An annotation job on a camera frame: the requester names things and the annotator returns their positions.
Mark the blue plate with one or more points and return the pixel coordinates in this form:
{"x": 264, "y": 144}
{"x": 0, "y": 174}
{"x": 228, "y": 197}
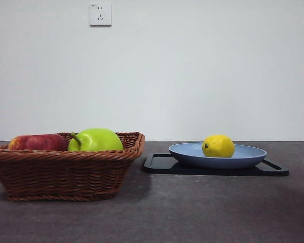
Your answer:
{"x": 218, "y": 162}

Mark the white wall socket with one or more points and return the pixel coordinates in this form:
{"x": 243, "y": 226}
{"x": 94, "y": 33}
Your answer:
{"x": 100, "y": 14}

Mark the black flat tray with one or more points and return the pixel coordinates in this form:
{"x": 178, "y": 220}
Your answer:
{"x": 218, "y": 172}

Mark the red apple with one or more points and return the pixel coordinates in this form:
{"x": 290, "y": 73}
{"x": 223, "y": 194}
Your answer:
{"x": 38, "y": 142}

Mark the yellow lemon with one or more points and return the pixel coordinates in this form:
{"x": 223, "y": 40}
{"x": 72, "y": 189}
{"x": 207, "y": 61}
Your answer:
{"x": 218, "y": 146}

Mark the green apple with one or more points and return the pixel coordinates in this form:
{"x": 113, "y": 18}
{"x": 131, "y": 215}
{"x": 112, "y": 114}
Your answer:
{"x": 98, "y": 140}

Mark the brown wicker basket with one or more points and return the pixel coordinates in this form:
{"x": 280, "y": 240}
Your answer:
{"x": 60, "y": 172}

